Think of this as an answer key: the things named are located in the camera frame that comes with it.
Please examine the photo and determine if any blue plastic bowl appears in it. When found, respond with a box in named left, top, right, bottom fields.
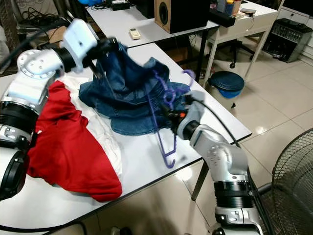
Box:
left=78, top=0, right=103, bottom=6

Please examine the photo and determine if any narrow white table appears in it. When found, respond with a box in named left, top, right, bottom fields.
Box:
left=86, top=4, right=213, bottom=48

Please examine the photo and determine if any black office chair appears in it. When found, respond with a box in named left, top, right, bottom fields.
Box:
left=225, top=42, right=255, bottom=69

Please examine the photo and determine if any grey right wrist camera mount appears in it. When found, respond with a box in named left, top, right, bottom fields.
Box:
left=186, top=91, right=207, bottom=129

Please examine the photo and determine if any red and white garment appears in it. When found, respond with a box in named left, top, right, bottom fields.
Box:
left=27, top=78, right=123, bottom=202

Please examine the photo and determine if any black table leg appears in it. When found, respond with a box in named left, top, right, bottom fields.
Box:
left=191, top=162, right=210, bottom=201

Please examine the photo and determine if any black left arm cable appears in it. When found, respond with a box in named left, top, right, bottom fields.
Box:
left=0, top=17, right=74, bottom=67

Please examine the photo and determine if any large white table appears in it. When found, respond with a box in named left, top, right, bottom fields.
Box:
left=0, top=43, right=252, bottom=231

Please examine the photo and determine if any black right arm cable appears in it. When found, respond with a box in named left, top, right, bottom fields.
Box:
left=196, top=98, right=250, bottom=147

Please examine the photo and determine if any beige desk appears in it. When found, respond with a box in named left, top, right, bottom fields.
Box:
left=208, top=0, right=279, bottom=74

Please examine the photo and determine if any black audio equipment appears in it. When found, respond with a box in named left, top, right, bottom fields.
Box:
left=263, top=19, right=310, bottom=63

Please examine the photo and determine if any purple plastic hanger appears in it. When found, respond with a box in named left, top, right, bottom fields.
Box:
left=147, top=69, right=196, bottom=169

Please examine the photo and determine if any blue denim garment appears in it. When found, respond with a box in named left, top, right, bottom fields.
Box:
left=78, top=42, right=191, bottom=137

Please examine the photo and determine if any grey wire floor fan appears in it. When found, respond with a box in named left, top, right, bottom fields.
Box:
left=271, top=128, right=313, bottom=235

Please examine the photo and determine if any black power adapter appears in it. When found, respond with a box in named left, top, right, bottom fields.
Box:
left=110, top=0, right=133, bottom=11

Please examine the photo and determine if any black wooden speaker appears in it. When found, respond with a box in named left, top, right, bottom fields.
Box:
left=154, top=0, right=210, bottom=35

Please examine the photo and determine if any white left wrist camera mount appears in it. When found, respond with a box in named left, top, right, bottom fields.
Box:
left=64, top=20, right=99, bottom=73

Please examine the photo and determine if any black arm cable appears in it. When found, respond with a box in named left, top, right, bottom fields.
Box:
left=196, top=98, right=250, bottom=147
left=0, top=17, right=74, bottom=67

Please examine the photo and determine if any blue plastic basin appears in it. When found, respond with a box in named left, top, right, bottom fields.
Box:
left=208, top=71, right=245, bottom=98

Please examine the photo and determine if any black tray with bottles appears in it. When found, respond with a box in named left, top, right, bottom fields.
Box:
left=208, top=0, right=236, bottom=27

